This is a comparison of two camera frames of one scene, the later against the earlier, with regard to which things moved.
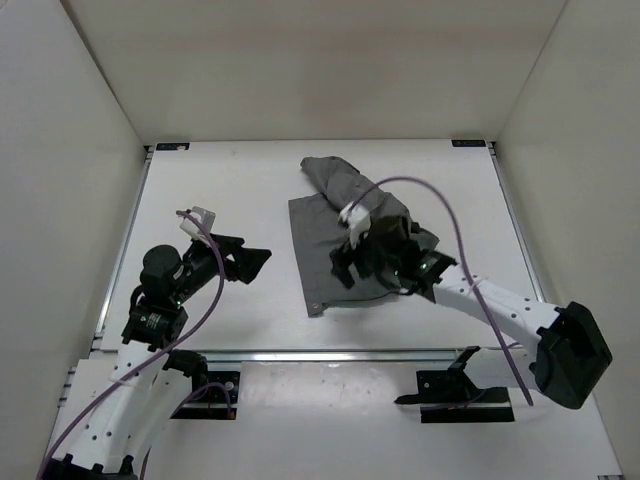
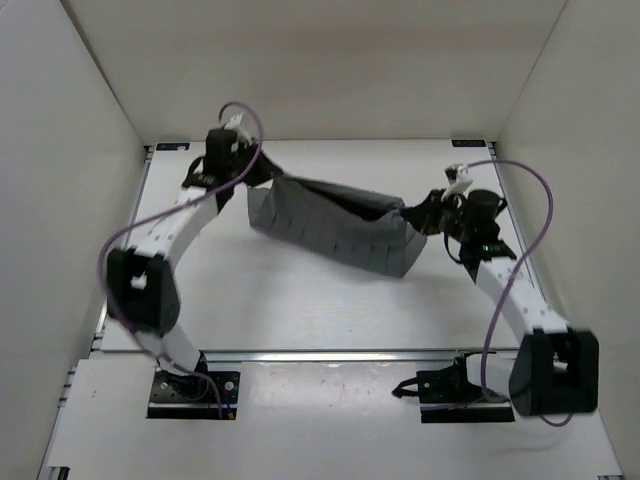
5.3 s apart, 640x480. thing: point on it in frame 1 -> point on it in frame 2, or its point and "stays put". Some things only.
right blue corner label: (469, 143) stays put
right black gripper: (345, 256) -> (423, 216)
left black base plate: (212, 397) stays put
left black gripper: (247, 261) -> (266, 170)
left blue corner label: (172, 146) stays put
